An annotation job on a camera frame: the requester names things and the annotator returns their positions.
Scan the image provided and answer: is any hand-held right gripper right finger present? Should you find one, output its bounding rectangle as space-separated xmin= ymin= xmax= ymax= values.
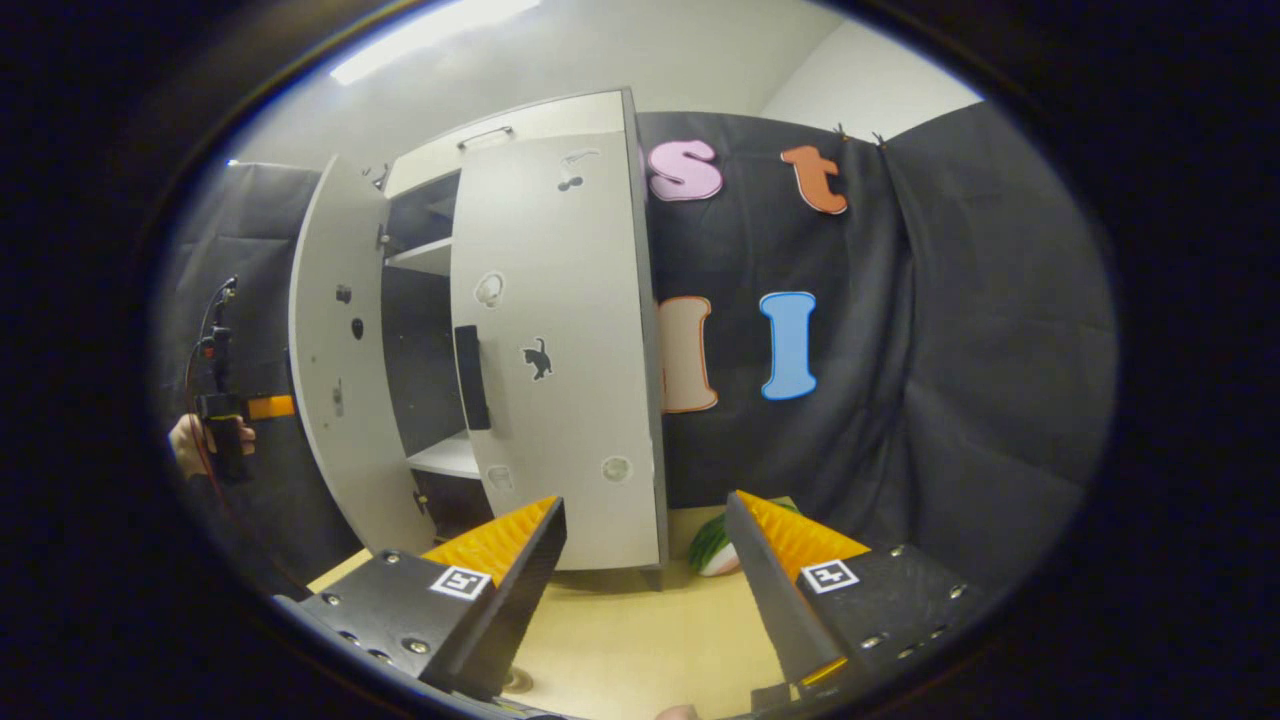
xmin=726 ymin=490 xmax=993 ymax=699

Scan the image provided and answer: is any toy watermelon slice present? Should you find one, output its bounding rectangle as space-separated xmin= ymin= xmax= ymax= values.
xmin=688 ymin=510 xmax=742 ymax=579

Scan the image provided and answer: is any cabinet door black cat sticker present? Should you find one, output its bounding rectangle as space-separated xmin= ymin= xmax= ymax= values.
xmin=450 ymin=130 xmax=670 ymax=572

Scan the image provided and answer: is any cabinet door camera sticker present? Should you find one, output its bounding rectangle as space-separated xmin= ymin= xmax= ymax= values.
xmin=289 ymin=155 xmax=442 ymax=557

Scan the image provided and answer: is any white cabinet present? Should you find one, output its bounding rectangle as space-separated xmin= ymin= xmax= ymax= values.
xmin=378 ymin=88 xmax=672 ymax=592

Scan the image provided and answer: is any black backdrop cloth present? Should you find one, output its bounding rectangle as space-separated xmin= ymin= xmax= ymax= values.
xmin=160 ymin=100 xmax=1119 ymax=593

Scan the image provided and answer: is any cabinet drawer with metal handle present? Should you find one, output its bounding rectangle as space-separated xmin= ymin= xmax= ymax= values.
xmin=385 ymin=90 xmax=630 ymax=197

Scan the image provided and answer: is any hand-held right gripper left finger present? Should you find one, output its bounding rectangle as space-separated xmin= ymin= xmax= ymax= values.
xmin=272 ymin=496 xmax=568 ymax=701

